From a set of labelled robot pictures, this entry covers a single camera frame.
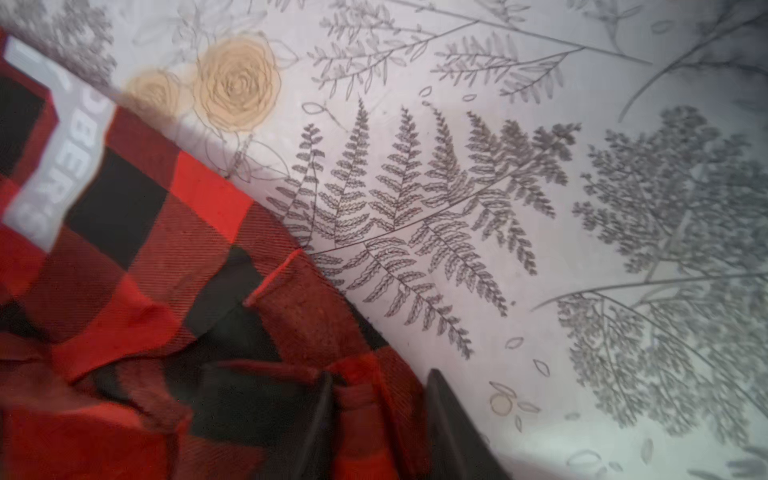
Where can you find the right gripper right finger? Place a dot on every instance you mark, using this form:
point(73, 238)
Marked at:
point(457, 450)

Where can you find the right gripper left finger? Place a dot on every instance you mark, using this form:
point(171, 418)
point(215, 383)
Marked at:
point(312, 435)

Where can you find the red black plaid shirt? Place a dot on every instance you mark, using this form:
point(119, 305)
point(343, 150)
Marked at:
point(158, 323)

